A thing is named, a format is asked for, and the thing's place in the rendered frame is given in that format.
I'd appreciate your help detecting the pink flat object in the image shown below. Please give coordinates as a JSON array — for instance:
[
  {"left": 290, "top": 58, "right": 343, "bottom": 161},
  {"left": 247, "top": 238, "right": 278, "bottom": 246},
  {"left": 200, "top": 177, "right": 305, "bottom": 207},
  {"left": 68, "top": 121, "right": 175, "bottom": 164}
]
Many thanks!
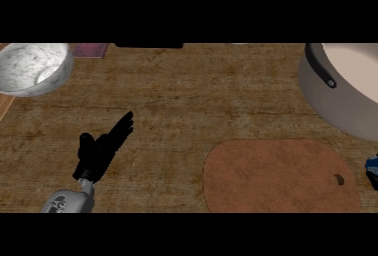
[{"left": 73, "top": 43, "right": 111, "bottom": 59}]

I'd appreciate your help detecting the blue can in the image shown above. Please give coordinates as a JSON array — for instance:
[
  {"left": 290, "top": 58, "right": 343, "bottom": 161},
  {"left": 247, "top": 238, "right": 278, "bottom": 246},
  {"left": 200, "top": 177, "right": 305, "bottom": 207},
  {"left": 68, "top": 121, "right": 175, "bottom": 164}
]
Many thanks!
[{"left": 365, "top": 156, "right": 378, "bottom": 191}]

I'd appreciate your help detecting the white marble bowl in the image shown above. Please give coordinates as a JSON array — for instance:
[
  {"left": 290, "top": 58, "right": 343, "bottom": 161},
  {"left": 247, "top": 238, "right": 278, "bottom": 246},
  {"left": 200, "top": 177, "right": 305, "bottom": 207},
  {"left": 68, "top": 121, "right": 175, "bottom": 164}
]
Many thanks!
[{"left": 0, "top": 43, "right": 76, "bottom": 98}]

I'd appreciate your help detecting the black flat appliance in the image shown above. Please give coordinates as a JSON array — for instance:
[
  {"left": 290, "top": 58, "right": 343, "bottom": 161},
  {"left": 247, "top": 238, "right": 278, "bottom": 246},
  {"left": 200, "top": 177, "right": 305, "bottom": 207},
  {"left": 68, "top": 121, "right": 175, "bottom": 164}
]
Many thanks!
[{"left": 116, "top": 43, "right": 185, "bottom": 50}]

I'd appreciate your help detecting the brown wooden cutting board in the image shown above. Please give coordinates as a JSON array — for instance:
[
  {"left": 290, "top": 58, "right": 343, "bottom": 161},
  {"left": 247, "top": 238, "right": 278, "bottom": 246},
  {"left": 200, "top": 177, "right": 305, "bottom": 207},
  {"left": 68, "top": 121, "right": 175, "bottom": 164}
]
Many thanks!
[{"left": 203, "top": 138, "right": 364, "bottom": 214}]

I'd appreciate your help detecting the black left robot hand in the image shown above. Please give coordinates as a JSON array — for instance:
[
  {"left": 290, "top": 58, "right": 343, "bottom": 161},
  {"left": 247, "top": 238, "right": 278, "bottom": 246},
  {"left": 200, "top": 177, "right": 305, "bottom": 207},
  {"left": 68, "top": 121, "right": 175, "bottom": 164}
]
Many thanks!
[{"left": 71, "top": 110, "right": 136, "bottom": 184}]

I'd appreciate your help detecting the grey pot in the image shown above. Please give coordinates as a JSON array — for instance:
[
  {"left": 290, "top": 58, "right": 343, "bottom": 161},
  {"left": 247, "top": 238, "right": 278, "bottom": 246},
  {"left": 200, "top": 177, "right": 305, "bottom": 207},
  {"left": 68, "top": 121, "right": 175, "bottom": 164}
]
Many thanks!
[{"left": 297, "top": 43, "right": 378, "bottom": 142}]

